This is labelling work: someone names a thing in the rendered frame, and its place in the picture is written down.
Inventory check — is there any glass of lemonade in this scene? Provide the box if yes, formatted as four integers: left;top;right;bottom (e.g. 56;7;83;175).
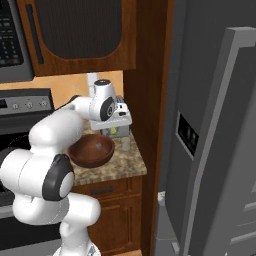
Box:
120;135;132;153

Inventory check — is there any wooden drawer front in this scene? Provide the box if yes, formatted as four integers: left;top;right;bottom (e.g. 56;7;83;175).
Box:
71;176;144;203

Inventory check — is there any tall wooden side panel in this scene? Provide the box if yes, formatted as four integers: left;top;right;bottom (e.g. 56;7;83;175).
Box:
122;0;175;256

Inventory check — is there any black cupboard door handle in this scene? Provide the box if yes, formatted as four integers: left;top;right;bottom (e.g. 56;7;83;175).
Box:
25;3;45;65

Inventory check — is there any wooden base cupboard door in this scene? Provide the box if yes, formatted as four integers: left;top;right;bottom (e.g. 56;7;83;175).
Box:
85;195;143;255

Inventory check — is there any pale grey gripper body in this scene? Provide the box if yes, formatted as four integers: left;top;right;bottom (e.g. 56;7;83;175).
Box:
89;113;134;138

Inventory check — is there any black and steel stove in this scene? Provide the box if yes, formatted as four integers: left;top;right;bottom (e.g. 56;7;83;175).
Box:
0;87;63;256

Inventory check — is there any dark drawer handle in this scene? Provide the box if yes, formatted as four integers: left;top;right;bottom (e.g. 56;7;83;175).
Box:
89;185;115;197

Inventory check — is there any brown wooden bowl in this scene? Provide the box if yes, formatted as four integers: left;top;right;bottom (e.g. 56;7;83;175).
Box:
67;133;116;169

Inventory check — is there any grey fridge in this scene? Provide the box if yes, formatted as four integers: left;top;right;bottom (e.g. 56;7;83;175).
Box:
153;0;256;256

